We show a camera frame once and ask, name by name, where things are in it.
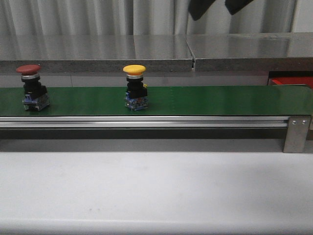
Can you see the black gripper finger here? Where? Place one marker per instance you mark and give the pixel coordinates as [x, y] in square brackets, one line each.
[235, 6]
[197, 8]

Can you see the yellow mushroom push button switch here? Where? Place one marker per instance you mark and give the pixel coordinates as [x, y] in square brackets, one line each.
[136, 97]

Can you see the red mushroom push button switch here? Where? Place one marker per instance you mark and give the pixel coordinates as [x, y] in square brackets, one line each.
[36, 95]

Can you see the grey stone counter slab right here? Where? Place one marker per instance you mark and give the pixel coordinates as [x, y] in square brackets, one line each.
[252, 52]

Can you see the grey stone counter slab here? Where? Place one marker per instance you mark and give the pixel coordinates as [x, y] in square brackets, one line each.
[90, 53]
[252, 52]

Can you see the red plastic tray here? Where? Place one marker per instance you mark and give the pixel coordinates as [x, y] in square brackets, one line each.
[307, 81]

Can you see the green conveyor belt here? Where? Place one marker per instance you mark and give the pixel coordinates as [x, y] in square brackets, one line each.
[279, 100]

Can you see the grey stone counter slab left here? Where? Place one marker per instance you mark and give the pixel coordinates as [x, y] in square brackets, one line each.
[90, 53]

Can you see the grey curtain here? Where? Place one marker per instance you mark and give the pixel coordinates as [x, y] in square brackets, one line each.
[150, 17]

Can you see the steel conveyor support bracket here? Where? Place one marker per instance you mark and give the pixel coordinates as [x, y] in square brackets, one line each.
[297, 130]

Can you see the aluminium conveyor frame rail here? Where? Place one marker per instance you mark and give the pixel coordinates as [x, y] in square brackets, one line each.
[153, 121]

